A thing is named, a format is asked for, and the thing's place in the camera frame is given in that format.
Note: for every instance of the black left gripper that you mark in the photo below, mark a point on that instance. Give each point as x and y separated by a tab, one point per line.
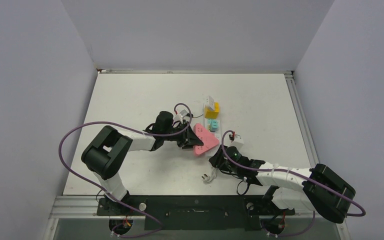
187	136

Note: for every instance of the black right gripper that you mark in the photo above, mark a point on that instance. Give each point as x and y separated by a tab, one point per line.
218	161

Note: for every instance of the pink triangular plug adapter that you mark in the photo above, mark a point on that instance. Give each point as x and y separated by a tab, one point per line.
208	139

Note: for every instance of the white power strip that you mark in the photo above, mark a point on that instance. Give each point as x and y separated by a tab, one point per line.
217	134

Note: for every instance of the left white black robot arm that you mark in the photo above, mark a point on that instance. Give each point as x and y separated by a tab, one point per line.
105	154

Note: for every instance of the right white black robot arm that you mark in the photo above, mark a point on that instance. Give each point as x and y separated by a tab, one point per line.
317	189

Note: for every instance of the teal plug adapter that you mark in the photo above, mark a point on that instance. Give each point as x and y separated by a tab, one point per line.
213	125

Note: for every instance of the yellow plug adapter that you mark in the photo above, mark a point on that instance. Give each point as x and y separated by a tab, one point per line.
212	114

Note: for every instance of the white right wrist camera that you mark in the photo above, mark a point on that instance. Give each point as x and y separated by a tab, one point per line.
236	140

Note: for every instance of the white power strip cord plug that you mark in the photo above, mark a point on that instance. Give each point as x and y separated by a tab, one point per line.
208	178

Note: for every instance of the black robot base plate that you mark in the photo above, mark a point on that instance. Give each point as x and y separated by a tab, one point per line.
210	212

